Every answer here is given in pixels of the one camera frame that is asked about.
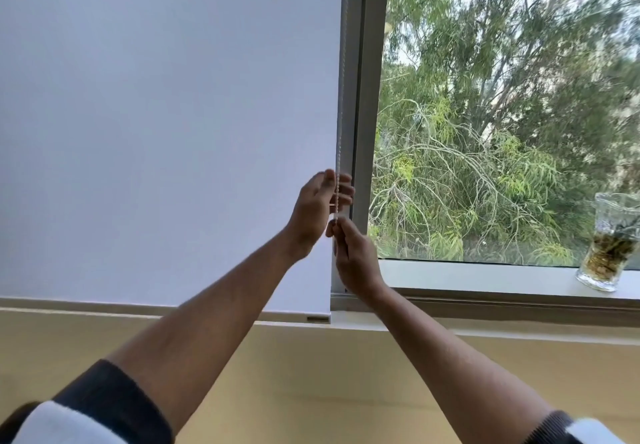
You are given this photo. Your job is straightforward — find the green trees outside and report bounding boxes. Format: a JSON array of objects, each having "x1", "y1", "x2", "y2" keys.
[{"x1": 369, "y1": 0, "x2": 640, "y2": 267}]

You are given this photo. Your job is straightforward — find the white roller blind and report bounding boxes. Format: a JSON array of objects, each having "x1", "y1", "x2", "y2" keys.
[{"x1": 0, "y1": 0, "x2": 346, "y2": 325}]

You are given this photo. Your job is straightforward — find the dried plant stems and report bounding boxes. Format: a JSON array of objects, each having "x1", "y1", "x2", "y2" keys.
[{"x1": 582, "y1": 226, "x2": 638, "y2": 282}]

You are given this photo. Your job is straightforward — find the person's right hand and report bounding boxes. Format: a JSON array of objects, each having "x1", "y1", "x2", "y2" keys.
[{"x1": 325, "y1": 217, "x2": 389, "y2": 305}]

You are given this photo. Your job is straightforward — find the person's right forearm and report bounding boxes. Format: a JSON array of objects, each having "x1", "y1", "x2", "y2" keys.
[{"x1": 367, "y1": 284, "x2": 555, "y2": 444}]

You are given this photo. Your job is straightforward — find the dark white-cuffed sweater sleeve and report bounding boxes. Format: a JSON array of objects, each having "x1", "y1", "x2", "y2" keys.
[
  {"x1": 0, "y1": 359, "x2": 175, "y2": 444},
  {"x1": 521, "y1": 410, "x2": 627, "y2": 444}
]

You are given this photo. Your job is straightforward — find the person's left forearm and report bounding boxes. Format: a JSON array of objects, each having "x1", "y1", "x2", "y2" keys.
[{"x1": 106, "y1": 224, "x2": 321, "y2": 434}]

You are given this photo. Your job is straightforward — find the person's left hand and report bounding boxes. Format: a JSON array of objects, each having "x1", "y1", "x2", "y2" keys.
[{"x1": 285, "y1": 168, "x2": 355, "y2": 261}]

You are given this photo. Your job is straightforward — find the grey aluminium window frame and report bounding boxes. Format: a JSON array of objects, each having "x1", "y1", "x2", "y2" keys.
[{"x1": 330, "y1": 0, "x2": 640, "y2": 315}]

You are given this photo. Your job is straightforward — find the white bead chain cord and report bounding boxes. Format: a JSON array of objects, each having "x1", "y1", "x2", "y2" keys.
[{"x1": 332, "y1": 0, "x2": 350, "y2": 259}]

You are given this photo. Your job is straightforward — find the clear glass vase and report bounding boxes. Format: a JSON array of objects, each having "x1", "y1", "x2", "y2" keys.
[{"x1": 575, "y1": 192, "x2": 640, "y2": 293}]

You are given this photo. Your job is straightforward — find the white window sill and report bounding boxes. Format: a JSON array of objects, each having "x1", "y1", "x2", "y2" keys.
[{"x1": 0, "y1": 296, "x2": 640, "y2": 347}]

